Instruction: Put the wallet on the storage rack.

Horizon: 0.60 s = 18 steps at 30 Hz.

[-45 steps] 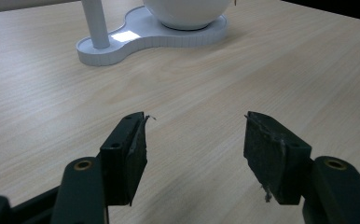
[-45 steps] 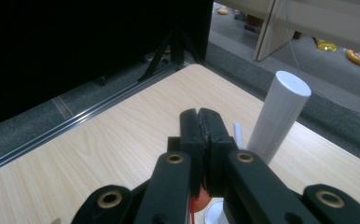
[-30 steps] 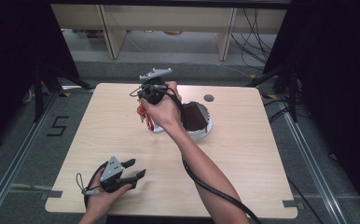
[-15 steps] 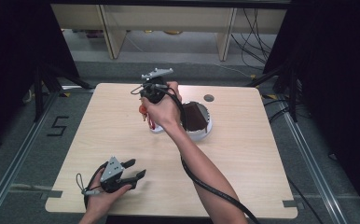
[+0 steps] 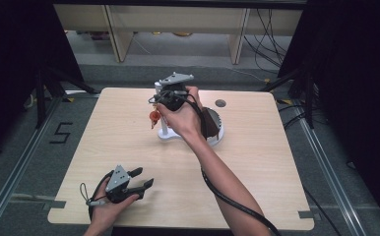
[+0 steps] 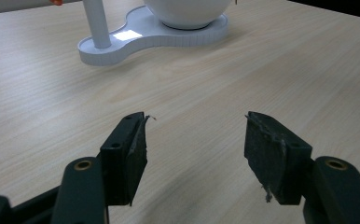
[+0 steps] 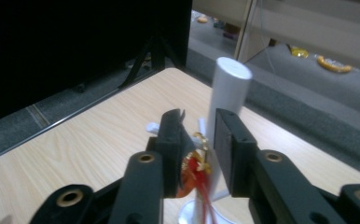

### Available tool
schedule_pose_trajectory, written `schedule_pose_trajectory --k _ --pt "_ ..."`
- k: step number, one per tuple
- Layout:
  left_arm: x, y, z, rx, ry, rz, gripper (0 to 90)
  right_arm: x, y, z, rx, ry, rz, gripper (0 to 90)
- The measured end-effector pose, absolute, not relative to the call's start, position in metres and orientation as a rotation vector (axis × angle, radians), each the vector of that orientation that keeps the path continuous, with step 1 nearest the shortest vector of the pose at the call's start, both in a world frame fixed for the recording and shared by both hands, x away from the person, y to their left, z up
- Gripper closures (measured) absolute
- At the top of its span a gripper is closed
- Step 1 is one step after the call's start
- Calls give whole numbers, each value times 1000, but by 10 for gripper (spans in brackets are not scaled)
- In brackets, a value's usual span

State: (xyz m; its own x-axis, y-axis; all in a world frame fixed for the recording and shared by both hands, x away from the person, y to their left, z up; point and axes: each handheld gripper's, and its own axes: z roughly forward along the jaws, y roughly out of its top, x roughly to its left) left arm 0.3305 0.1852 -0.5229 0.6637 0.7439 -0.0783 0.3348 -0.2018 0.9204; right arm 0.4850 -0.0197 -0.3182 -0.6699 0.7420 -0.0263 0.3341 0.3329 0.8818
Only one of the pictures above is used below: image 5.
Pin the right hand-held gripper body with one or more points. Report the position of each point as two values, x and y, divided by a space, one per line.
173 95

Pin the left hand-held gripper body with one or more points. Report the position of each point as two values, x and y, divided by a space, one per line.
117 182

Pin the silver metal bowl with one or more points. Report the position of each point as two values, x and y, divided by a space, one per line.
218 126

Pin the person's right hand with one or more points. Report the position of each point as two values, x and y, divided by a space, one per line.
184 121

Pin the person's left hand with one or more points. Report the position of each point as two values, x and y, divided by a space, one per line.
104 213

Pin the round table grommet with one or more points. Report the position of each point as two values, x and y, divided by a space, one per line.
220 103

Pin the beige wooden desk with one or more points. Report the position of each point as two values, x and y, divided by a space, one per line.
178 19

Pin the black metal stand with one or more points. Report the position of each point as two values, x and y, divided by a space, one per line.
51 85
304 88

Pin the black curtain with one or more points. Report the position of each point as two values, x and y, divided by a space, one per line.
358 82
7 65

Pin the aluminium floor rail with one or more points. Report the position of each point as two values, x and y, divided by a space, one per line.
326 170
17 167

